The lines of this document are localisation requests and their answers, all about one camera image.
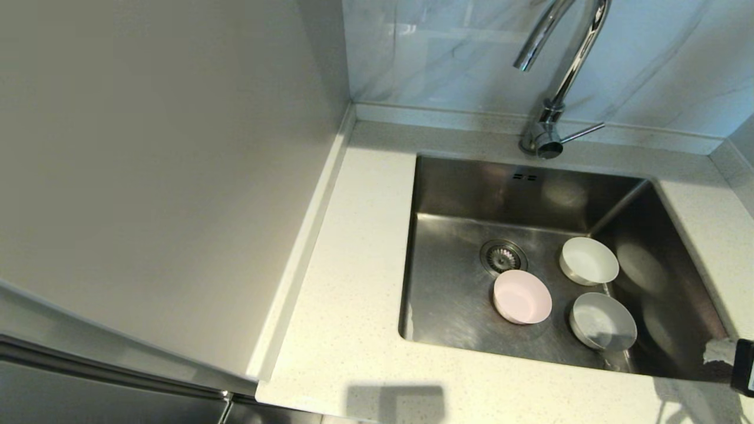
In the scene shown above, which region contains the chrome gooseneck faucet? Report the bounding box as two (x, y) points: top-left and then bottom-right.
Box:
(514, 0), (612, 160)

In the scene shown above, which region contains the grey tall cabinet side panel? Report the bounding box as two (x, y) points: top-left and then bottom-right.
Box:
(0, 0), (357, 383)

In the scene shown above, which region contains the grey appliance door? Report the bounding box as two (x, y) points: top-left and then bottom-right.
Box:
(0, 283), (322, 424)

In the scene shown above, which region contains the pink ceramic bowl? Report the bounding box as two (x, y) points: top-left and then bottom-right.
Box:
(492, 270), (553, 326)

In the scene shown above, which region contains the grey ceramic bowl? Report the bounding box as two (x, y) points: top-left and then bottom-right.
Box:
(568, 292), (638, 353)

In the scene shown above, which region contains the round metal drain strainer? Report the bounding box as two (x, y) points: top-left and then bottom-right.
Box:
(479, 239), (528, 276)

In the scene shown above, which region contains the chrome door handle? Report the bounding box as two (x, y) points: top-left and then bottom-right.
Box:
(217, 390), (236, 424)

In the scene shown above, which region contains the stainless steel sink basin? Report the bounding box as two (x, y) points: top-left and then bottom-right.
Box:
(398, 153), (744, 383)

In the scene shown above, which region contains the white ceramic bowl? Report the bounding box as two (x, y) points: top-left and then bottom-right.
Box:
(559, 237), (620, 287)

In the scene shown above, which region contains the chrome door trim strip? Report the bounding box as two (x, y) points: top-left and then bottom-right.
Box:
(0, 337), (233, 406)

